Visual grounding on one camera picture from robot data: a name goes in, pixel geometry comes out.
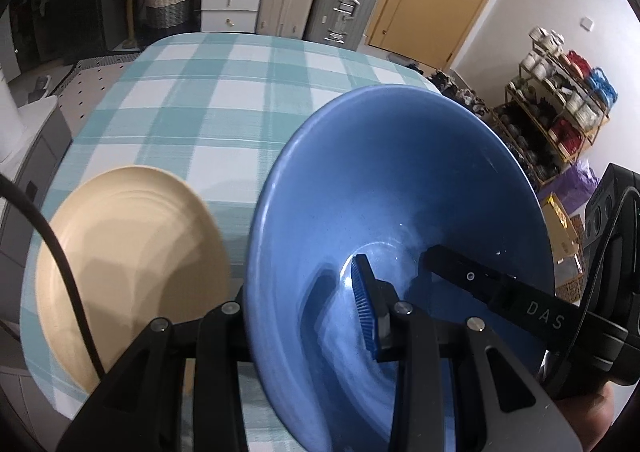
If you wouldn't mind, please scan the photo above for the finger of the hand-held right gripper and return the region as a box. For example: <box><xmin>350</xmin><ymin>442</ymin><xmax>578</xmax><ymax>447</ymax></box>
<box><xmin>424</xmin><ymin>245</ymin><xmax>588</xmax><ymax>350</ymax></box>

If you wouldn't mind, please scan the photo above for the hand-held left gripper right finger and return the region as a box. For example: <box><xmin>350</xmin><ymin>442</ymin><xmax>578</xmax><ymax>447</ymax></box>
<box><xmin>350</xmin><ymin>254</ymin><xmax>586</xmax><ymax>452</ymax></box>

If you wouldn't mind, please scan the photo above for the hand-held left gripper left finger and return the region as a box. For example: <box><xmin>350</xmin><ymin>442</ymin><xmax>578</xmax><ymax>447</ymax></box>
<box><xmin>55</xmin><ymin>299</ymin><xmax>251</xmax><ymax>452</ymax></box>

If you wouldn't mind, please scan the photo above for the cream plate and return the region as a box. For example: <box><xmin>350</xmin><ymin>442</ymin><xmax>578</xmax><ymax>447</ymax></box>
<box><xmin>35</xmin><ymin>166</ymin><xmax>232</xmax><ymax>395</ymax></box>

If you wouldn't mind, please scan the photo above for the dark blue bowl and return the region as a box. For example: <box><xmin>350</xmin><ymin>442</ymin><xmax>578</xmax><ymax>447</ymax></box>
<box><xmin>246</xmin><ymin>84</ymin><xmax>557</xmax><ymax>452</ymax></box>

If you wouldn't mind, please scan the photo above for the person's right hand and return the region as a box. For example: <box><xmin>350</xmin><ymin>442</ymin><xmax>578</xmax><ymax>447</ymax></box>
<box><xmin>552</xmin><ymin>379</ymin><xmax>623</xmax><ymax>452</ymax></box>

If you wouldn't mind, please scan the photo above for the cardboard box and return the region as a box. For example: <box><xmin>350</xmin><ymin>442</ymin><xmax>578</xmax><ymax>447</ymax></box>
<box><xmin>539</xmin><ymin>192</ymin><xmax>586</xmax><ymax>293</ymax></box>

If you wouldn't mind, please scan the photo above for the purple plastic bag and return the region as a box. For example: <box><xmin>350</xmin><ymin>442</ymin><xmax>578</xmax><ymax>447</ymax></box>
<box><xmin>540</xmin><ymin>159</ymin><xmax>601</xmax><ymax>205</ymax></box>

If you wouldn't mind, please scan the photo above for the wooden shoe rack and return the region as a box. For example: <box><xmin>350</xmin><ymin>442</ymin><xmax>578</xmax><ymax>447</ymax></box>
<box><xmin>492</xmin><ymin>26</ymin><xmax>618</xmax><ymax>183</ymax></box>

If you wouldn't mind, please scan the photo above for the collection of racked sneakers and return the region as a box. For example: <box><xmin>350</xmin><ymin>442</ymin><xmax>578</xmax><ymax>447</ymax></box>
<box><xmin>495</xmin><ymin>26</ymin><xmax>618</xmax><ymax>177</ymax></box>

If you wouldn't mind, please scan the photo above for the scattered group of sneakers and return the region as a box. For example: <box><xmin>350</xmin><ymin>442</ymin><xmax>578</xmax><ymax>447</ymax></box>
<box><xmin>405</xmin><ymin>64</ymin><xmax>493</xmax><ymax>115</ymax></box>

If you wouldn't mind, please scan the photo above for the teal checkered tablecloth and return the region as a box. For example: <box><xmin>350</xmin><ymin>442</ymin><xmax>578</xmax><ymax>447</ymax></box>
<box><xmin>20</xmin><ymin>32</ymin><xmax>443</xmax><ymax>452</ymax></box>

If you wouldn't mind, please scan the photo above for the grey side cabinet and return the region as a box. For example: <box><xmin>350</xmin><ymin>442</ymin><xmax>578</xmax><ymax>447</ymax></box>
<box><xmin>0</xmin><ymin>102</ymin><xmax>73</xmax><ymax>333</ymax></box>

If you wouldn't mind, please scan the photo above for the black and white rug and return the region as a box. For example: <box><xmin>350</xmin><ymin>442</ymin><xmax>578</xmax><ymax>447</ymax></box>
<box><xmin>50</xmin><ymin>54</ymin><xmax>143</xmax><ymax>97</ymax></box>

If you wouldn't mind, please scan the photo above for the wooden door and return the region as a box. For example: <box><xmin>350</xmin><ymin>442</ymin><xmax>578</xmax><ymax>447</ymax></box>
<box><xmin>366</xmin><ymin>0</ymin><xmax>523</xmax><ymax>70</ymax></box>

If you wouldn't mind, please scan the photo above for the white cylindrical appliance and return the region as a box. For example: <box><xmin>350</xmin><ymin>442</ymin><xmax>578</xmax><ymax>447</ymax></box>
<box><xmin>0</xmin><ymin>62</ymin><xmax>58</xmax><ymax>167</ymax></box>

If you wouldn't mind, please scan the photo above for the woven laundry basket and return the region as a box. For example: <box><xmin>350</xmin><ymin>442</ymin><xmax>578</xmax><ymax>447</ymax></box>
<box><xmin>144</xmin><ymin>0</ymin><xmax>195</xmax><ymax>31</ymax></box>

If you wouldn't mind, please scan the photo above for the black cable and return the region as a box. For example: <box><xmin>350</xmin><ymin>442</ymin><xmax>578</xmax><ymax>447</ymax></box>
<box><xmin>537</xmin><ymin>189</ymin><xmax>632</xmax><ymax>385</ymax></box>
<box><xmin>0</xmin><ymin>172</ymin><xmax>107</xmax><ymax>380</ymax></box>

